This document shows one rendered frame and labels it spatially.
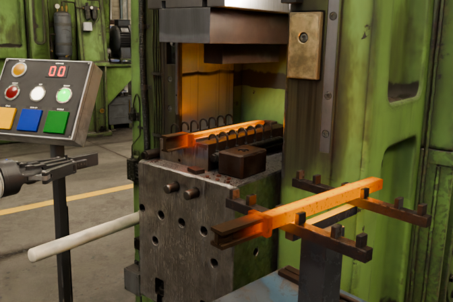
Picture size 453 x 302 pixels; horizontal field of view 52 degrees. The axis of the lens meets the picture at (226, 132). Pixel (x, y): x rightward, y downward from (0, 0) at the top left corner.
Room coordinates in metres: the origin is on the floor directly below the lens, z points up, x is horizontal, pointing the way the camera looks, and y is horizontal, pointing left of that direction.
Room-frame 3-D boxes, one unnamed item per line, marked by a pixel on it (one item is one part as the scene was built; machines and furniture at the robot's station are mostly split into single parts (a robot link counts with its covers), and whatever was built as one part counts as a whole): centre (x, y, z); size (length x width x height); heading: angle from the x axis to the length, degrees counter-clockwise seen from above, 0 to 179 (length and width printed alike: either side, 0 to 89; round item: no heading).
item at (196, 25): (1.49, -0.01, 1.32); 0.42 x 0.20 x 0.10; 141
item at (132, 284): (1.65, 0.33, 0.36); 0.09 x 0.07 x 0.12; 51
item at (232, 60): (1.51, -0.05, 1.24); 0.30 x 0.07 x 0.06; 141
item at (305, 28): (1.23, -0.20, 1.27); 0.09 x 0.02 x 0.17; 51
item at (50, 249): (1.48, 0.45, 0.62); 0.44 x 0.05 x 0.05; 141
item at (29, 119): (1.50, 0.64, 1.01); 0.07 x 0.05 x 0.07; 76
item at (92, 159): (1.04, 0.33, 1.00); 0.07 x 0.01 x 0.03; 140
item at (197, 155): (1.49, -0.01, 0.96); 0.42 x 0.20 x 0.09; 141
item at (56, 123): (1.48, 0.55, 1.01); 0.07 x 0.05 x 0.07; 76
